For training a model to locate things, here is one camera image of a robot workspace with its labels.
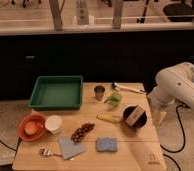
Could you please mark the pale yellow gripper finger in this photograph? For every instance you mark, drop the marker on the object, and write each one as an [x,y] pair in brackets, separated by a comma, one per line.
[161,116]

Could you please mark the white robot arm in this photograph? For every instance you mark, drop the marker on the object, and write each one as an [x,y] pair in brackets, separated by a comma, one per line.
[172,83]

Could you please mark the blue sponge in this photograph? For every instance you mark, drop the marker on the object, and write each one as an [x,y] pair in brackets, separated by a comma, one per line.
[106,144]

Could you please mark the orange fruit in bowl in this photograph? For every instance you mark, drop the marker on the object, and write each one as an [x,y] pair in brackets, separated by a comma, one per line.
[31,128]

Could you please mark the orange bowl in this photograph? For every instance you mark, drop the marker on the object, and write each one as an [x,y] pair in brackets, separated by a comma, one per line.
[39,120]

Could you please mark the green plastic tray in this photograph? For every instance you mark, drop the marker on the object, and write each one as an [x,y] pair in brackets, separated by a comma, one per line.
[57,93]

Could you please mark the black bowl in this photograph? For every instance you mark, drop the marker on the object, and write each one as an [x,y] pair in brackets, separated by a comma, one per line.
[134,116]

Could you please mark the small metal cup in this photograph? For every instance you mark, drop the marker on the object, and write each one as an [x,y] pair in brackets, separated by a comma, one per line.
[99,92]

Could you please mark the bunch of dark grapes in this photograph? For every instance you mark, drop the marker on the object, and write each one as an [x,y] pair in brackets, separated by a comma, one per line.
[81,132]

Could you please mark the blue-grey cloth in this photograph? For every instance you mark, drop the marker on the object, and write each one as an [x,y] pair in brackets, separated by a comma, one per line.
[69,149]

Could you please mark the white cup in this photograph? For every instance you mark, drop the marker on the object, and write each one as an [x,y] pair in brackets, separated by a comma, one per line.
[53,124]

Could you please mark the beige block in bowl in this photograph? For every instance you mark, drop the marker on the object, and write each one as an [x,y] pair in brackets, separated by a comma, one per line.
[135,115]

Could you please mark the yellow banana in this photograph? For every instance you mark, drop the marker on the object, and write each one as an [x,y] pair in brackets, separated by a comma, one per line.
[109,118]

